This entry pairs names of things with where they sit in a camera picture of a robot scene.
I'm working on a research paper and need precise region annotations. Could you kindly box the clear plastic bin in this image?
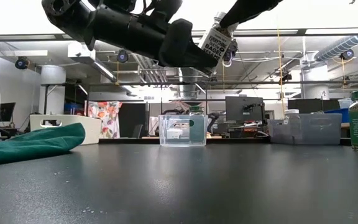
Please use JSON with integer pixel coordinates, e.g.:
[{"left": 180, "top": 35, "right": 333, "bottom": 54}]
[{"left": 158, "top": 114, "right": 208, "bottom": 147}]

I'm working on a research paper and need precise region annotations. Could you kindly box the floral patterned cloth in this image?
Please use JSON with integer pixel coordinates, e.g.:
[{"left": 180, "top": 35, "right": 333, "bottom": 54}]
[{"left": 86, "top": 100, "right": 123, "bottom": 139}]

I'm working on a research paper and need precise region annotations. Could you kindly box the dark green cloth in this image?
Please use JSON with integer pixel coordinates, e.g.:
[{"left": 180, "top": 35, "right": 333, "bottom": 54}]
[{"left": 0, "top": 122, "right": 86, "bottom": 167}]

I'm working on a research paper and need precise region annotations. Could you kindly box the silver ventilation duct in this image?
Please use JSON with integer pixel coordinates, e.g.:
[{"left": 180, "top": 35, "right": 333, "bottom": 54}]
[{"left": 313, "top": 21, "right": 358, "bottom": 62}]

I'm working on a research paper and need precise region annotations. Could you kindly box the black table mat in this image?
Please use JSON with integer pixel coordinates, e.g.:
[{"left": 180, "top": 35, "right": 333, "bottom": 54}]
[{"left": 0, "top": 143, "right": 358, "bottom": 224}]

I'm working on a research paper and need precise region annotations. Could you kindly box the white plastic bin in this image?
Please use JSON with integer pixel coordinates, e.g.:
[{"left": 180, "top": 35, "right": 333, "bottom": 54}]
[{"left": 29, "top": 114, "right": 103, "bottom": 146}]

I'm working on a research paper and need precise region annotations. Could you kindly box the white round column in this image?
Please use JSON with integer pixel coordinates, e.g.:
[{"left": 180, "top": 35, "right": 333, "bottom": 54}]
[{"left": 39, "top": 64, "right": 67, "bottom": 115}]

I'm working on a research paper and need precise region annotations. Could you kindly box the grey translucent plastic bin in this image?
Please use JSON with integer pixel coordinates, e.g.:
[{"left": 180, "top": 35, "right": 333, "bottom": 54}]
[{"left": 267, "top": 112, "right": 343, "bottom": 146}]

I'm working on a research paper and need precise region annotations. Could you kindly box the black monitor on arm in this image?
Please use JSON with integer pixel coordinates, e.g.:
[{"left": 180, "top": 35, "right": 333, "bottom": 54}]
[{"left": 224, "top": 96, "right": 265, "bottom": 123}]

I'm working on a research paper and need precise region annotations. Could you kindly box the blue storage tub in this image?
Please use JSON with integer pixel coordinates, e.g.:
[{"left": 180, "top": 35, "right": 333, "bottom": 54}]
[{"left": 324, "top": 107, "right": 351, "bottom": 124}]

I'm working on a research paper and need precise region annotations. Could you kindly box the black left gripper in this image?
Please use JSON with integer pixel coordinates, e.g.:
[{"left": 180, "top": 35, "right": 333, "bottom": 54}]
[{"left": 128, "top": 14, "right": 221, "bottom": 72}]

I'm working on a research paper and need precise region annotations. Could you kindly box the black computer monitor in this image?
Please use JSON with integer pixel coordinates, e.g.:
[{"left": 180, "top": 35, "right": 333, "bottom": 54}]
[{"left": 0, "top": 102, "right": 16, "bottom": 123}]

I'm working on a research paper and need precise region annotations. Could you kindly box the black ceiling camera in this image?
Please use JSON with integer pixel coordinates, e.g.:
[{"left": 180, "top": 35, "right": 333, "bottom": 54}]
[
  {"left": 14, "top": 56, "right": 30, "bottom": 70},
  {"left": 227, "top": 38, "right": 239, "bottom": 62},
  {"left": 340, "top": 49, "right": 355, "bottom": 61},
  {"left": 116, "top": 49, "right": 130, "bottom": 64}
]

